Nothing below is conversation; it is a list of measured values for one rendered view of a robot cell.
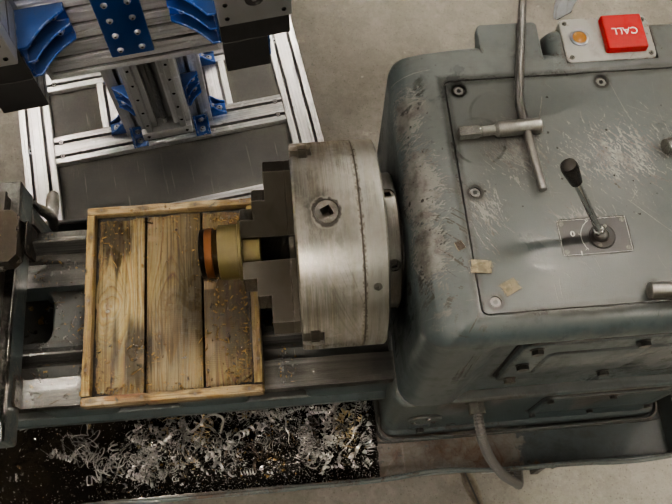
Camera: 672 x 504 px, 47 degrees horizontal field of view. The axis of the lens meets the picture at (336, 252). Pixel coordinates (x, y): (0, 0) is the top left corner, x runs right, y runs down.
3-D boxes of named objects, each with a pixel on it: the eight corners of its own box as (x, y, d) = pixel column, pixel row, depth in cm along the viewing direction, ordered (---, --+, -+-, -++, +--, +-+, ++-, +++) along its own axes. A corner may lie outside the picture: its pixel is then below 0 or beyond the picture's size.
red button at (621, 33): (634, 21, 116) (640, 12, 114) (644, 54, 114) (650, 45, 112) (595, 23, 116) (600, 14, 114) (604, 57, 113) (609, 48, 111)
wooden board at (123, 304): (255, 206, 145) (253, 196, 142) (265, 396, 132) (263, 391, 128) (93, 217, 144) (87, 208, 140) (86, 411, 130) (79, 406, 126)
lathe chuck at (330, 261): (341, 185, 139) (349, 102, 109) (357, 360, 130) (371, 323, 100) (291, 188, 138) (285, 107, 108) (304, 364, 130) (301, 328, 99)
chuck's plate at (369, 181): (360, 183, 139) (374, 101, 109) (378, 358, 130) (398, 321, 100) (341, 185, 139) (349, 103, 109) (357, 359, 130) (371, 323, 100)
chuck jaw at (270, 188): (313, 220, 120) (309, 148, 114) (315, 235, 115) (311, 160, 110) (241, 225, 119) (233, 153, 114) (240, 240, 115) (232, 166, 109)
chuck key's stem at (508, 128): (458, 144, 106) (540, 136, 107) (461, 136, 104) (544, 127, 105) (455, 131, 107) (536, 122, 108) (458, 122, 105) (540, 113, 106)
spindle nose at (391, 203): (383, 200, 133) (395, 149, 113) (396, 320, 127) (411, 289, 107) (365, 201, 133) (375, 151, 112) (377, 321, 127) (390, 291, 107)
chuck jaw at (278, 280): (316, 254, 115) (323, 326, 109) (317, 271, 120) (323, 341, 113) (242, 260, 115) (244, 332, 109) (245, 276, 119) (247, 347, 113)
